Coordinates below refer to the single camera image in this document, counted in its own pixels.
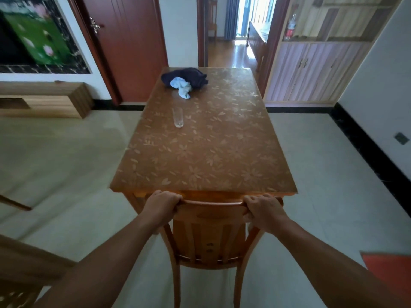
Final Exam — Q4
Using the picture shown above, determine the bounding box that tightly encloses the person's right hand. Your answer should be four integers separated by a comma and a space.
242, 194, 291, 236

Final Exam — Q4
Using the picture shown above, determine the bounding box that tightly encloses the person's left hand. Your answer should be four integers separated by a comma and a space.
142, 190, 183, 227

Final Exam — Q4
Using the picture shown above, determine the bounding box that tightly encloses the wooden chair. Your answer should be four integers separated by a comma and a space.
208, 0, 219, 42
159, 197, 284, 308

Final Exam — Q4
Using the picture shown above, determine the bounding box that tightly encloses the person's left forearm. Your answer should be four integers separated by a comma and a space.
32, 212, 165, 308

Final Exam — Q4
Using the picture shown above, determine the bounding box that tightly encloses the person's right forearm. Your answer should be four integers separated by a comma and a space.
273, 219, 408, 308

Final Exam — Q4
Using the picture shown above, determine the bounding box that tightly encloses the wooden table with floral cover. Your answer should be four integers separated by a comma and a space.
109, 67, 298, 216

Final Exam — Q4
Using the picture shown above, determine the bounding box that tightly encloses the clear drinking glass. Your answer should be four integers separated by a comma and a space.
172, 107, 184, 129

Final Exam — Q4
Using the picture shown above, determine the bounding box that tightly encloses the light blue cloth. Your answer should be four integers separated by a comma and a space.
170, 76, 192, 100

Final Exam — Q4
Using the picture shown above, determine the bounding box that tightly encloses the dark blue cloth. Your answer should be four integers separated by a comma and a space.
161, 67, 209, 90

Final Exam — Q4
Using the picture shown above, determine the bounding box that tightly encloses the red mat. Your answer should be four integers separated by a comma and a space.
360, 252, 411, 305

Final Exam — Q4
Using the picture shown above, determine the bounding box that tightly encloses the reddish brown door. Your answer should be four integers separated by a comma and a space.
67, 0, 169, 106

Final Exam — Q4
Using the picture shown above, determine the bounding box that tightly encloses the dark wooden sideboard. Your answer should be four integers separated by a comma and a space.
246, 21, 270, 73

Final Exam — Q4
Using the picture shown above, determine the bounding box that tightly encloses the low wooden cabinet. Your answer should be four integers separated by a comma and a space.
0, 81, 94, 120

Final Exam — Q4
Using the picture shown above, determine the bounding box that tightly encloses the wooden furniture piece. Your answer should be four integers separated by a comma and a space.
0, 194, 77, 308

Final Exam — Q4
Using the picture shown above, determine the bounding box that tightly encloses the wooden shelf cabinet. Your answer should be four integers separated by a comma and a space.
263, 0, 404, 107

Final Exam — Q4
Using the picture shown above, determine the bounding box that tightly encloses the plastic bottle with red label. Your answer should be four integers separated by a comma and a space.
284, 13, 297, 41

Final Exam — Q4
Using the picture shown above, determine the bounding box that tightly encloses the blue curtain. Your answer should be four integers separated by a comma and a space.
224, 0, 241, 41

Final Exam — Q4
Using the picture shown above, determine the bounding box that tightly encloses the framed lotus picture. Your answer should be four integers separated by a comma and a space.
0, 0, 92, 75

